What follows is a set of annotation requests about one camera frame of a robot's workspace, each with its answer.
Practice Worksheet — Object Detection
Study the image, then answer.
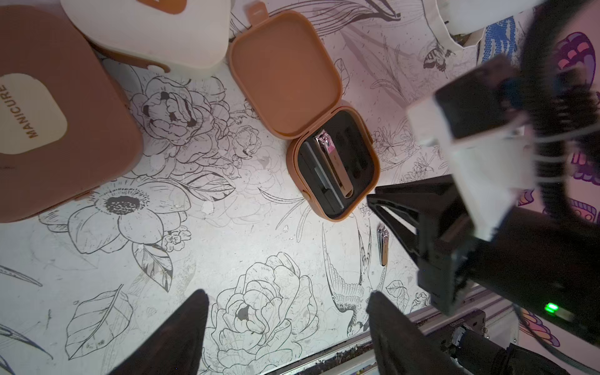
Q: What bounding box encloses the grey nail clipper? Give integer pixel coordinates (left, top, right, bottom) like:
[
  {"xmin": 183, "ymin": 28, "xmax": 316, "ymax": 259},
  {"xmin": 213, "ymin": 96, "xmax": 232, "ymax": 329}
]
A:
[{"xmin": 377, "ymin": 223, "xmax": 389, "ymax": 267}]

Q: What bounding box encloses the blue gardening glove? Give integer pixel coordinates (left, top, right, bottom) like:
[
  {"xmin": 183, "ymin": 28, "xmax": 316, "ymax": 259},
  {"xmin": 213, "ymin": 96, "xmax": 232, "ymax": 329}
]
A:
[{"xmin": 477, "ymin": 17, "xmax": 517, "ymax": 64}]

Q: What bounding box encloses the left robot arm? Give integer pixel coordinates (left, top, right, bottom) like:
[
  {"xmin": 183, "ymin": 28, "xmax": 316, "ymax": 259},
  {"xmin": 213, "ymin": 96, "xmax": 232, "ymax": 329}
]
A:
[{"xmin": 112, "ymin": 289, "xmax": 566, "ymax": 374}]

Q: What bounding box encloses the long brown nail clipper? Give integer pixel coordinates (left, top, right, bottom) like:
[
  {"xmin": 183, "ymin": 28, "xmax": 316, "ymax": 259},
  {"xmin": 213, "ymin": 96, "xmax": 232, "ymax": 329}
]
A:
[{"xmin": 315, "ymin": 131, "xmax": 354, "ymax": 198}]

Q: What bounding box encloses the dark brown clipper case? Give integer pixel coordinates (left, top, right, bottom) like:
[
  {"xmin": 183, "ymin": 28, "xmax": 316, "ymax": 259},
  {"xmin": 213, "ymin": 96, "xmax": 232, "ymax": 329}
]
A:
[{"xmin": 228, "ymin": 1, "xmax": 381, "ymax": 221}]

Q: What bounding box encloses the cream clipper case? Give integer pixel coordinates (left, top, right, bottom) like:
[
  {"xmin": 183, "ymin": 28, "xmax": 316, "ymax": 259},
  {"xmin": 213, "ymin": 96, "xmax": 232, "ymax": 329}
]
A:
[{"xmin": 60, "ymin": 0, "xmax": 232, "ymax": 80}]

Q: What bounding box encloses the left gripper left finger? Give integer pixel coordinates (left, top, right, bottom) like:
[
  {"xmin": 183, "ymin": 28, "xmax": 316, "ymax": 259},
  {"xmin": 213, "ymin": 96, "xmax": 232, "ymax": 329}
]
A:
[{"xmin": 111, "ymin": 289, "xmax": 209, "ymax": 374}]

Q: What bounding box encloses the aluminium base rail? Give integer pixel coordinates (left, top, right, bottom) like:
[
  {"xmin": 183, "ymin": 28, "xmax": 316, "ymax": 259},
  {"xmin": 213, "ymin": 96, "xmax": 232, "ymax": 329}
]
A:
[{"xmin": 274, "ymin": 287, "xmax": 519, "ymax": 374}]

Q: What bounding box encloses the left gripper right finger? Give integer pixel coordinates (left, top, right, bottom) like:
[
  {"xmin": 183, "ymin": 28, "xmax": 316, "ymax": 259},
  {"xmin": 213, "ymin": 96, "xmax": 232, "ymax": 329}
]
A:
[{"xmin": 367, "ymin": 292, "xmax": 463, "ymax": 375}]

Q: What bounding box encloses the tan brown clipper case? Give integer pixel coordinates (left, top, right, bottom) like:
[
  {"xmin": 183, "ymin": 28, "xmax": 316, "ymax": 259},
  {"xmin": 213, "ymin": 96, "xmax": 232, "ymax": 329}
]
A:
[{"xmin": 1, "ymin": 5, "xmax": 143, "ymax": 223}]

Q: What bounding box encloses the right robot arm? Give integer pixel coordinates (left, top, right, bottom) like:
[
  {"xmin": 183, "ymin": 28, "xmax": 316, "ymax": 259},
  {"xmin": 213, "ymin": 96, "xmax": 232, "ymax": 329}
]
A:
[{"xmin": 367, "ymin": 1, "xmax": 599, "ymax": 345}]

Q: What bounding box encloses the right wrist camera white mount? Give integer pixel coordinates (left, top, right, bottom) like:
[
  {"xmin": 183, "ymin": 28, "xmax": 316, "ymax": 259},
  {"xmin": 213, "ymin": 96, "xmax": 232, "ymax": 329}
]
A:
[{"xmin": 405, "ymin": 55, "xmax": 540, "ymax": 242}]

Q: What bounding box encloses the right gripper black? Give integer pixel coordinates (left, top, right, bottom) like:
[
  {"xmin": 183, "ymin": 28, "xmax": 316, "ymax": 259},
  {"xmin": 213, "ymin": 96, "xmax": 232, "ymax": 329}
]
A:
[{"xmin": 367, "ymin": 175, "xmax": 478, "ymax": 316}]

